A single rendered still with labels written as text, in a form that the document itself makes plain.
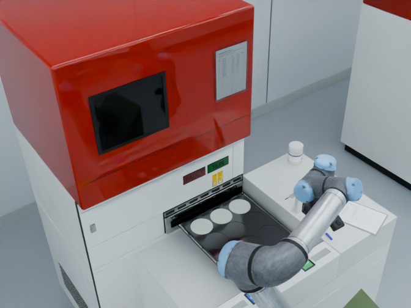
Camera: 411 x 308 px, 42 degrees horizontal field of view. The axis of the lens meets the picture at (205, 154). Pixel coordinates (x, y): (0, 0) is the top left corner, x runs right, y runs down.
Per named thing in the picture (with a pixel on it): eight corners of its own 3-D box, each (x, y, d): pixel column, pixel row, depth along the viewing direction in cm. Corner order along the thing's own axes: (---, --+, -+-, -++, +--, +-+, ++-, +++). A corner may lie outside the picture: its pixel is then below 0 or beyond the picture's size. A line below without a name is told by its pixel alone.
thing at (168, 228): (164, 232, 240) (163, 217, 234) (240, 194, 260) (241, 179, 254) (167, 234, 239) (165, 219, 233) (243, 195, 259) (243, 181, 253)
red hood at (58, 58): (13, 124, 247) (-23, -1, 211) (161, 73, 284) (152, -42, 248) (83, 212, 197) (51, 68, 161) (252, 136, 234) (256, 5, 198)
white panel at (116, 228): (90, 271, 226) (74, 201, 202) (239, 195, 263) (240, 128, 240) (93, 275, 224) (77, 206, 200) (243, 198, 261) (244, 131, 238)
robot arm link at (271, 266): (277, 271, 138) (359, 167, 167) (246, 264, 145) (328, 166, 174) (291, 303, 142) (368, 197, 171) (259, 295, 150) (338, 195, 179)
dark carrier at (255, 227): (181, 225, 237) (181, 224, 237) (241, 194, 253) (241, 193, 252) (229, 272, 214) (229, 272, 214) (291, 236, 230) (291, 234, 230)
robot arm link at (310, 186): (317, 186, 169) (333, 168, 176) (288, 184, 177) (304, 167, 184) (323, 206, 172) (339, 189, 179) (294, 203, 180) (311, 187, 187)
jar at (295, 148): (284, 159, 262) (285, 144, 256) (295, 154, 265) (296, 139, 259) (294, 167, 257) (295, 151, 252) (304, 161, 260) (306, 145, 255)
